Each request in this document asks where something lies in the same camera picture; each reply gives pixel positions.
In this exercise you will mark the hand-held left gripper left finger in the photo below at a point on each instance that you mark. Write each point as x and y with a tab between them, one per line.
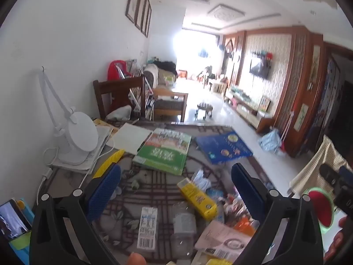
106	190

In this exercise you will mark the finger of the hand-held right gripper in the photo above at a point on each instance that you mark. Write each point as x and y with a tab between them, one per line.
329	174

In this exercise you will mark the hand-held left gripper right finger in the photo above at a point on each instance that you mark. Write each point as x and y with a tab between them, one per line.
246	186

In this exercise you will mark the green red watermelon bin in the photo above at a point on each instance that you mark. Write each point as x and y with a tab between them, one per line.
321	208

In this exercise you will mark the yellow drink carton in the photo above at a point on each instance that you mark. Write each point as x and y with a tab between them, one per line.
198	198

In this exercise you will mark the pink plastic wrapper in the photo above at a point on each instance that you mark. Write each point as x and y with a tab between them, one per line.
223	238

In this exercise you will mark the person's right hand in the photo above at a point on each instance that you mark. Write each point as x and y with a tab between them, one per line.
342	236

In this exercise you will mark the beige checked chair cover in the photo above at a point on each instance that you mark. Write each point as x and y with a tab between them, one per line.
317	165

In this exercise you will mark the yellow plastic tool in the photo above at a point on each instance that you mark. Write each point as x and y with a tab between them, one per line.
109	161

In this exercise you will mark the blue white plastic wrapper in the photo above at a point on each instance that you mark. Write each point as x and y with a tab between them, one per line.
215	193

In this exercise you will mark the blue book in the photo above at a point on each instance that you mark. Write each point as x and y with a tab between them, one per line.
223	147

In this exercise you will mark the light blue plastic bag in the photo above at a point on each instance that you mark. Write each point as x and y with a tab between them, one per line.
270	140

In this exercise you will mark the white barcode box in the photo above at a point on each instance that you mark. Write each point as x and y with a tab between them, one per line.
147	226

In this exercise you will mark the white paper board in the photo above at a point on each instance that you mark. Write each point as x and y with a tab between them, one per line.
129	138

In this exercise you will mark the dark pen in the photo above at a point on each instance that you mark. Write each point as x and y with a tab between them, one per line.
144	143

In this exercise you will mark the white mop stand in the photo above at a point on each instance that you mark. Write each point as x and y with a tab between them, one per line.
286	129

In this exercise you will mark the white desk lamp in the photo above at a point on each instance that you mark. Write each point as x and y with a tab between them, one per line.
82	132

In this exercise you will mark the green book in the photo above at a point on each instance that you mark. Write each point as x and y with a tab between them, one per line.
162	154

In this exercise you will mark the yellow paper envelope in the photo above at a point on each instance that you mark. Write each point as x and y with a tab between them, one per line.
100	122

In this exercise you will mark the colourful printed panel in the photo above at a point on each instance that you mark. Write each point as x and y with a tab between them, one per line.
328	102

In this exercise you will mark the clear plastic bottle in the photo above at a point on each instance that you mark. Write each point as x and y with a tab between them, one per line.
183	222

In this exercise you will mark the orange round object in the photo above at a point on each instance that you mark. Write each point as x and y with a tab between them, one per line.
136	259

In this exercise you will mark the wooden television cabinet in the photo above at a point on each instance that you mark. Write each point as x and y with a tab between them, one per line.
248	110

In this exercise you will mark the white plastic bag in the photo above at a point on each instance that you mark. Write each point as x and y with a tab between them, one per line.
120	113

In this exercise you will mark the yellow packet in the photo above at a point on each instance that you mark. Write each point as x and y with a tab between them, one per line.
217	262

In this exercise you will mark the small dark stool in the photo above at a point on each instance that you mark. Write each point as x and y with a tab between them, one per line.
204	107

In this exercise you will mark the black smartphone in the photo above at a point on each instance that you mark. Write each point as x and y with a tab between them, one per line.
13	220

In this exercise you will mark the white book rack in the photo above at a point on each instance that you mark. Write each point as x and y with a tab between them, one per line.
147	102

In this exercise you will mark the dark wooden chair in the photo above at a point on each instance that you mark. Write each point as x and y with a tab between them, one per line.
118	89

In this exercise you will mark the cardboard box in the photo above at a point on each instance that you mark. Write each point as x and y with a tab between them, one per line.
217	88

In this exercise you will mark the wooden coffee table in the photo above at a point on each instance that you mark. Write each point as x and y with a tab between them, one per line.
168	105

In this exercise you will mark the red plastic item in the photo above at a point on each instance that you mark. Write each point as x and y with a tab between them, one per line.
114	70

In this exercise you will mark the beige sofa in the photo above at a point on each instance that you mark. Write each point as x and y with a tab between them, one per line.
151	76

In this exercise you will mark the dark clothes pile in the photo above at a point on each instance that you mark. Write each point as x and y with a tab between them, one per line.
166	66

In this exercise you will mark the square ceiling light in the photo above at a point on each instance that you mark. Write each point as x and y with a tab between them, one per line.
226	13

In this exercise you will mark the colourful standing picture frame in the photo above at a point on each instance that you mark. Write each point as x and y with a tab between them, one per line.
265	103

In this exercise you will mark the tall framed wall picture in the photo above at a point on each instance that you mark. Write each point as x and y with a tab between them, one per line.
314	66

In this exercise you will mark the wall television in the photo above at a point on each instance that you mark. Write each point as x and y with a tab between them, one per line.
259	67

